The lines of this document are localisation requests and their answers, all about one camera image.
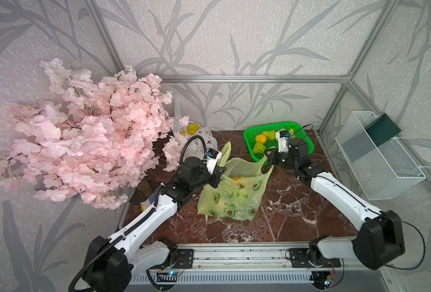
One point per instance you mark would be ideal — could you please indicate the light green plastic bag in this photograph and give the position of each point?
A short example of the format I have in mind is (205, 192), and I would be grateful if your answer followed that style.
(238, 200)

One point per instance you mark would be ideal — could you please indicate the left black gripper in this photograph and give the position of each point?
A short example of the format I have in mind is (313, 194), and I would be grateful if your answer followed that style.
(216, 175)

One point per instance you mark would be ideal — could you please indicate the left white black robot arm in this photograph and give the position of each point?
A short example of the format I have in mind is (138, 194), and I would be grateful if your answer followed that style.
(112, 262)

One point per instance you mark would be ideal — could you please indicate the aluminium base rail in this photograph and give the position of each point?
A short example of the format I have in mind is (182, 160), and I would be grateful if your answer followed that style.
(259, 263)

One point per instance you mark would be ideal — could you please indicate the green pear centre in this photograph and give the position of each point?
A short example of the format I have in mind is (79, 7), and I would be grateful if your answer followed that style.
(258, 148)

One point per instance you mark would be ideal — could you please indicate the orange pear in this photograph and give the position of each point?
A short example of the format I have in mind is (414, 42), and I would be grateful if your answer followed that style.
(238, 179)
(261, 138)

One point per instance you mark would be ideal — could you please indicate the green pear top left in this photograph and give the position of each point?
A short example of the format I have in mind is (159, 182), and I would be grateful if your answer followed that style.
(271, 135)

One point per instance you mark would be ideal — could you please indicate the pink artificial blossom tree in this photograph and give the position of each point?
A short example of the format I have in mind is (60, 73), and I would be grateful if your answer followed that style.
(101, 143)

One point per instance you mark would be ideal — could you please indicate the green pear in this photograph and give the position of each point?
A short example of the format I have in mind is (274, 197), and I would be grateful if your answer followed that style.
(258, 148)
(271, 135)

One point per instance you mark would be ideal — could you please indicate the dark green card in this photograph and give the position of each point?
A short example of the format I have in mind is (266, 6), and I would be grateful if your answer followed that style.
(382, 129)

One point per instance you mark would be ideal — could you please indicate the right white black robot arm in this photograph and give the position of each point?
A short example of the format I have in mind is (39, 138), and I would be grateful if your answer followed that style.
(380, 237)

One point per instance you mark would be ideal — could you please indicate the white wire mesh basket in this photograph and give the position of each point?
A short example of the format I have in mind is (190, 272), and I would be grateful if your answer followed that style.
(383, 168)

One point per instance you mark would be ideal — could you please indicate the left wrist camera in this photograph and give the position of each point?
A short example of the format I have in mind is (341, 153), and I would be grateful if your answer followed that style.
(213, 157)

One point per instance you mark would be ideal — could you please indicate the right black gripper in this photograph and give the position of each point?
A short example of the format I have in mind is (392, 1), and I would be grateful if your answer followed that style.
(272, 157)

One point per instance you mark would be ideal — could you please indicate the green plastic basket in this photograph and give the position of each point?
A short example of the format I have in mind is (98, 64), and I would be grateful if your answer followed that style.
(251, 133)

